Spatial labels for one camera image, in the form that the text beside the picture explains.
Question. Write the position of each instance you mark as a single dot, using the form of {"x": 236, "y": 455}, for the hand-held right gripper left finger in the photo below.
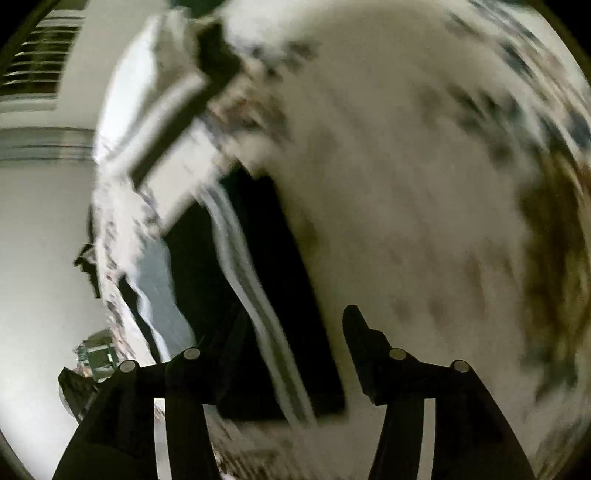
{"x": 207, "y": 374}

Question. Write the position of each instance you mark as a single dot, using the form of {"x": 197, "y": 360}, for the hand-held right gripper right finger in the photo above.
{"x": 364, "y": 350}

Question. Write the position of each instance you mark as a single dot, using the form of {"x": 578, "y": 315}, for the striped knit sweater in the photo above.
{"x": 277, "y": 258}

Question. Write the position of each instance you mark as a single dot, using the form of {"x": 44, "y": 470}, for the bed with floral sheet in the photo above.
{"x": 415, "y": 184}

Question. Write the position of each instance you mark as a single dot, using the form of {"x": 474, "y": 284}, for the white folded garment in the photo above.
{"x": 138, "y": 92}

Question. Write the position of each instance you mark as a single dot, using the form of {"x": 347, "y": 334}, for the barred window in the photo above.
{"x": 41, "y": 60}

